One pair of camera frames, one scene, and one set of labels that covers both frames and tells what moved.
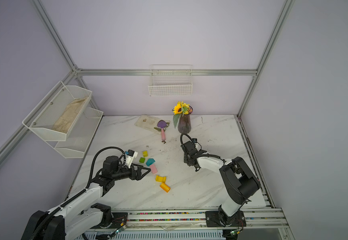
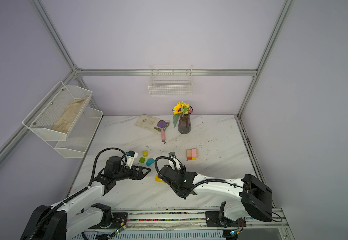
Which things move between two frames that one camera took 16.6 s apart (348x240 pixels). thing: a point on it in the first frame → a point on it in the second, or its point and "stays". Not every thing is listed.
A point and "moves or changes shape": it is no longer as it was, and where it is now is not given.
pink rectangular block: (153, 168) moves or changes shape
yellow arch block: (160, 179) stays
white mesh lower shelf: (80, 135) stays
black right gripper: (186, 158) → (181, 171)
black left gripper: (134, 176) stays
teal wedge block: (150, 161) stays
